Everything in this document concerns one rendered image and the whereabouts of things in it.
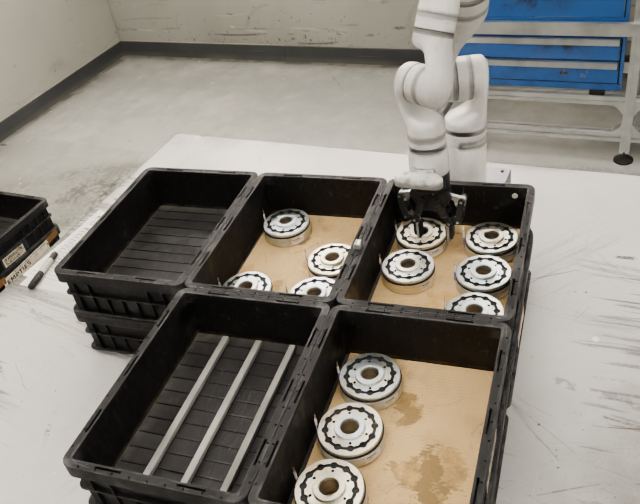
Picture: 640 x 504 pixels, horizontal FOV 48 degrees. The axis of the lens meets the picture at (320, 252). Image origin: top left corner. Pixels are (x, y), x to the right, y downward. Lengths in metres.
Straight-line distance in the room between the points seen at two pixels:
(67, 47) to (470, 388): 4.15
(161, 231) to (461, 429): 0.88
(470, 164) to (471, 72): 0.21
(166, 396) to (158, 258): 0.42
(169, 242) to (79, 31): 3.52
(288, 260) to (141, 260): 0.34
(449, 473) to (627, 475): 0.32
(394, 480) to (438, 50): 0.70
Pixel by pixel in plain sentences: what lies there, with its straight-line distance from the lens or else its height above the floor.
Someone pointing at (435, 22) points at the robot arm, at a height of 1.30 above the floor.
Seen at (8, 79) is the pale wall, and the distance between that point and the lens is 4.69.
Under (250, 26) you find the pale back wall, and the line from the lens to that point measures 4.72.
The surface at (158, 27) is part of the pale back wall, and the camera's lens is 5.12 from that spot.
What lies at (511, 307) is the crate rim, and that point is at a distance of 1.21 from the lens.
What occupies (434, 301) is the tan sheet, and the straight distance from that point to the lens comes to 1.37.
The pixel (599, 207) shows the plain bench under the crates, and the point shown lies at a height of 0.70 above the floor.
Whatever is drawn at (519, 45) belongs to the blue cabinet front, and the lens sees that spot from 3.20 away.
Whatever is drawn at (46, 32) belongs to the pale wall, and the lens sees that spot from 4.90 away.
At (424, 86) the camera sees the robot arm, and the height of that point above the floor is 1.21.
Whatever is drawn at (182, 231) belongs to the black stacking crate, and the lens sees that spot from 1.70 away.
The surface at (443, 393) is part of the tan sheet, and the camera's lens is 1.21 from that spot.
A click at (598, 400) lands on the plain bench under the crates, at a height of 0.70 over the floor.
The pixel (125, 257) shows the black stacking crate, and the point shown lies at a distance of 1.68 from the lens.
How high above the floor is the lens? 1.75
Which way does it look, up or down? 37 degrees down
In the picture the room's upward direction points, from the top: 11 degrees counter-clockwise
